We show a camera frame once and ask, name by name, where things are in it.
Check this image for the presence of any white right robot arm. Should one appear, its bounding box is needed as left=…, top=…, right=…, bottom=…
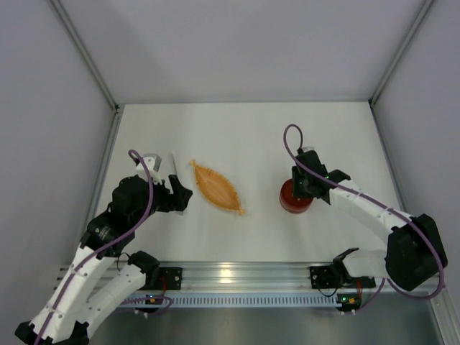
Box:
left=169, top=150, right=402, bottom=277

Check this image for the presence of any grey aluminium frame post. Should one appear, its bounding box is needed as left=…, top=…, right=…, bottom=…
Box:
left=46, top=0, right=121, bottom=112

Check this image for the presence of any right aluminium frame post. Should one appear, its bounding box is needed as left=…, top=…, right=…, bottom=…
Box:
left=369, top=0, right=436, bottom=107

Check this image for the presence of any slotted grey cable duct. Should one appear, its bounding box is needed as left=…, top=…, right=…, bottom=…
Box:
left=121, top=292, right=360, bottom=308

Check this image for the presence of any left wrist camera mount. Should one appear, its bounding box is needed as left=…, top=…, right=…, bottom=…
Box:
left=136, top=154, right=163, bottom=185

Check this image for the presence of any woven fish-shaped basket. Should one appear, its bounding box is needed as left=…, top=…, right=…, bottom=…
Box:
left=189, top=160, right=246, bottom=216

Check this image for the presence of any red round lid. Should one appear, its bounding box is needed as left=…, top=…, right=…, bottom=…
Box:
left=279, top=179, right=313, bottom=214

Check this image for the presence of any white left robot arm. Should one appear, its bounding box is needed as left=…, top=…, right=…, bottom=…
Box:
left=14, top=175, right=193, bottom=344

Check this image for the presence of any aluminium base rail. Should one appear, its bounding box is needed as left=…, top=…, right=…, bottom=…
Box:
left=53, top=261, right=446, bottom=291

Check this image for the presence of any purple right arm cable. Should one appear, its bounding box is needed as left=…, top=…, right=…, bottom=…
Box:
left=282, top=124, right=446, bottom=313

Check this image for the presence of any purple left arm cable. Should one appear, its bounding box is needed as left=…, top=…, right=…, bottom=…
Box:
left=34, top=149, right=174, bottom=345

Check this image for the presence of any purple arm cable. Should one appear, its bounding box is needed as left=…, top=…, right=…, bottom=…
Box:
left=282, top=124, right=446, bottom=313
left=34, top=149, right=174, bottom=345

